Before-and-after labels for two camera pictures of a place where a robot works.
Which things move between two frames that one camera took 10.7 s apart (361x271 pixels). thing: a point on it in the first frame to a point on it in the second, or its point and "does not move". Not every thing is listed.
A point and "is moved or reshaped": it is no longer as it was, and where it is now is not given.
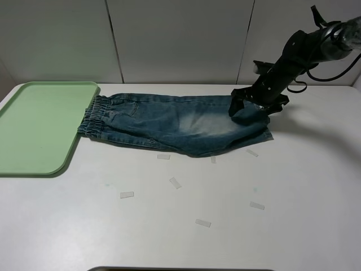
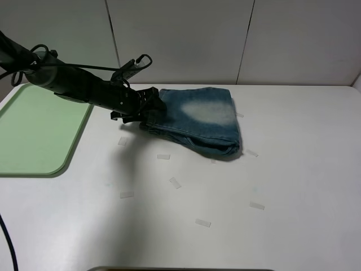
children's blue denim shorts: (190, 125) is moved or reshaped
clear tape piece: (175, 182) does not move
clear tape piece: (251, 152) does not move
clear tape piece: (164, 156) does not move
